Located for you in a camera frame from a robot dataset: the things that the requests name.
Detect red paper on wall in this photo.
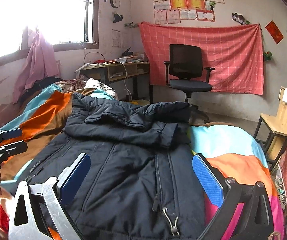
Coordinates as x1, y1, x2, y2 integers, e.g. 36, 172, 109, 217
265, 21, 284, 44

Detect white charging cable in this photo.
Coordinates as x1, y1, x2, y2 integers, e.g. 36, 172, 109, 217
106, 61, 133, 102

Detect wooden desk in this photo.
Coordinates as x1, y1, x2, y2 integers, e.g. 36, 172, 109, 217
76, 61, 149, 100

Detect colourful block bed sheet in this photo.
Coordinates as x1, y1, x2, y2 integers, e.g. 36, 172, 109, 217
1, 89, 284, 239

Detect pink checked wall cloth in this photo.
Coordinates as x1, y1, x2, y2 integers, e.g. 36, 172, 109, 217
139, 22, 264, 95

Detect pink hanging curtain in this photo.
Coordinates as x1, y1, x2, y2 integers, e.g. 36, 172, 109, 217
12, 31, 60, 104

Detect wall certificates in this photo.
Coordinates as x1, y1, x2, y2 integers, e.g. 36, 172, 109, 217
153, 0, 225, 25

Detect black office chair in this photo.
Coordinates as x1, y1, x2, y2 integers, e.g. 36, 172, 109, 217
163, 44, 215, 103

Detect dark clothes pile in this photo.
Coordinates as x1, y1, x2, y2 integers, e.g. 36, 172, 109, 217
17, 77, 62, 106

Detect dark navy puffer jacket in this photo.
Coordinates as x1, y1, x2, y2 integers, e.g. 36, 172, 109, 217
19, 93, 205, 239

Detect round wall clock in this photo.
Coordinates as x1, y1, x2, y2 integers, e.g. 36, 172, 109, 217
110, 0, 121, 9

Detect floral pillow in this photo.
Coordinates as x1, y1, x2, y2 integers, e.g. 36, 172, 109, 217
55, 78, 119, 100

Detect wooden chair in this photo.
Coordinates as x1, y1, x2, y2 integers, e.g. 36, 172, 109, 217
253, 87, 287, 172

